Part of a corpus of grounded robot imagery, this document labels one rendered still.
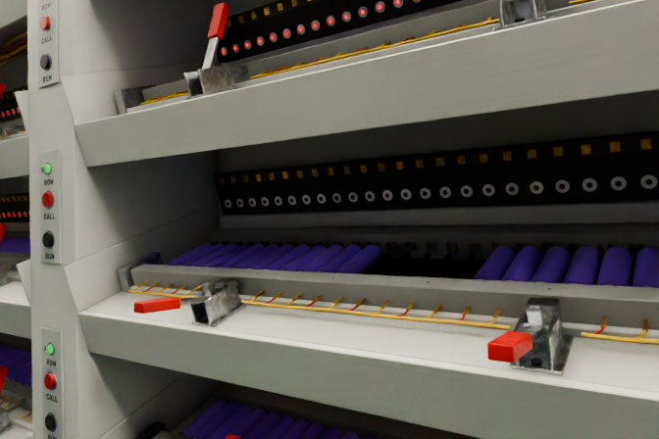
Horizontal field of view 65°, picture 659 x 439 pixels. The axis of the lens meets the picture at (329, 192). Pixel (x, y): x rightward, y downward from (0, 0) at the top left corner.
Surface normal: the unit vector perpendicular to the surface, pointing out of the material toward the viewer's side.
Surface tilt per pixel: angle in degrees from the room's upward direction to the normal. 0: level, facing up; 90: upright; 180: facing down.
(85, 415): 90
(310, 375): 107
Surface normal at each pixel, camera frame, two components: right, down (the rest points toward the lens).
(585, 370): -0.19, -0.96
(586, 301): -0.53, 0.28
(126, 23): 0.83, -0.05
